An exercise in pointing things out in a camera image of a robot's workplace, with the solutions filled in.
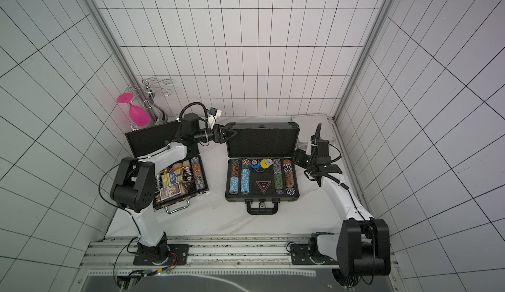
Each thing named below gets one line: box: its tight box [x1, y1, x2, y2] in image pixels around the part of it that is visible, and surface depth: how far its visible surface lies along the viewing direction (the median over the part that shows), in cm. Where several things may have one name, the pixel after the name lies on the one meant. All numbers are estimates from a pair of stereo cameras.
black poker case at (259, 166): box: [224, 122, 301, 216], surface depth 89 cm
